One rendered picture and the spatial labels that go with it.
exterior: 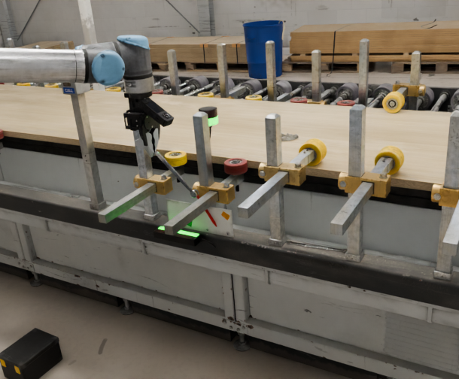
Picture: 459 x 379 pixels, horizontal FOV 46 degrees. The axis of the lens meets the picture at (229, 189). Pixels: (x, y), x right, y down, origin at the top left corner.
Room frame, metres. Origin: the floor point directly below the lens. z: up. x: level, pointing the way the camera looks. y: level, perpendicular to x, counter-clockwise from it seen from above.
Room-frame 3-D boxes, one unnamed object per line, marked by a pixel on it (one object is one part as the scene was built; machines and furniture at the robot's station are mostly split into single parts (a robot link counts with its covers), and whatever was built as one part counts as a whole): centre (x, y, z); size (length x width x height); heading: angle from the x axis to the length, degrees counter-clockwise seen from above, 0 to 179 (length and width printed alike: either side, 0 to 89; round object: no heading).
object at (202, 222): (1.64, 0.11, 0.75); 0.26 x 0.01 x 0.10; 59
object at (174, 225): (1.57, 0.07, 0.84); 0.43 x 0.03 x 0.04; 149
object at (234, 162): (1.73, -0.03, 0.85); 0.08 x 0.08 x 0.11
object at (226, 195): (1.63, 0.05, 0.85); 0.14 x 0.06 x 0.05; 59
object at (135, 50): (1.66, 0.25, 1.30); 0.10 x 0.09 x 0.12; 113
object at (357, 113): (1.39, -0.36, 0.93); 0.04 x 0.04 x 0.48; 59
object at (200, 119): (1.64, 0.07, 0.87); 0.04 x 0.04 x 0.48; 59
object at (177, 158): (1.86, 0.19, 0.85); 0.08 x 0.08 x 0.11
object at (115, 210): (1.69, 0.29, 0.84); 0.44 x 0.03 x 0.04; 149
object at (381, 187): (1.37, -0.38, 0.95); 0.14 x 0.06 x 0.05; 59
